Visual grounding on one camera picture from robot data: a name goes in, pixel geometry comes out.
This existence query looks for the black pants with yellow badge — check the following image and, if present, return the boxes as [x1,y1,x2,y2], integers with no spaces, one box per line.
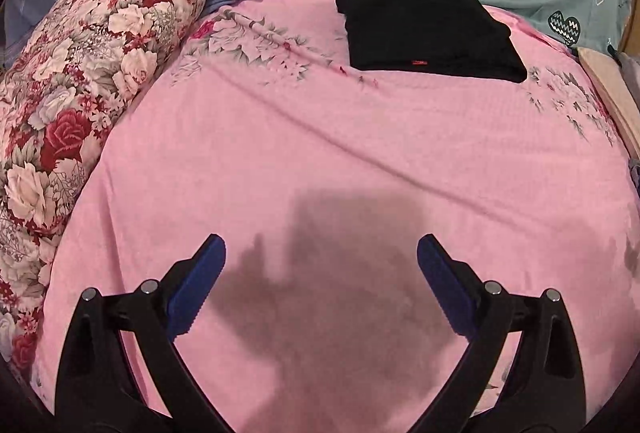
[335,0,527,83]

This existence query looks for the red white floral quilt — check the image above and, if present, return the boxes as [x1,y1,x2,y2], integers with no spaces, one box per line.
[1,0,206,375]

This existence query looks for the pink floral bed sheet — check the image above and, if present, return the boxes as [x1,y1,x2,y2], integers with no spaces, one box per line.
[32,0,639,432]

